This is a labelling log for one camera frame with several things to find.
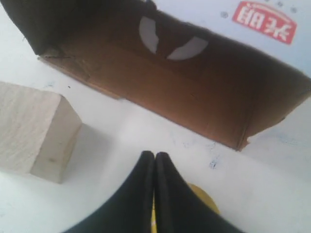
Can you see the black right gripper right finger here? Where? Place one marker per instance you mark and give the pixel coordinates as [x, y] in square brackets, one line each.
[177, 208]

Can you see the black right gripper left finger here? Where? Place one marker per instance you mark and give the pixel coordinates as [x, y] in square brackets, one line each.
[129, 209]

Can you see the blue white cardboard box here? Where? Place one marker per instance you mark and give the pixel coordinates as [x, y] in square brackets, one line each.
[225, 69]

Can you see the yellow ball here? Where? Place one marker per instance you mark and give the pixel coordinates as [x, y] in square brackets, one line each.
[200, 193]

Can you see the light wooden cube block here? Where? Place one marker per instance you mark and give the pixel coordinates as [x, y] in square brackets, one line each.
[38, 131]

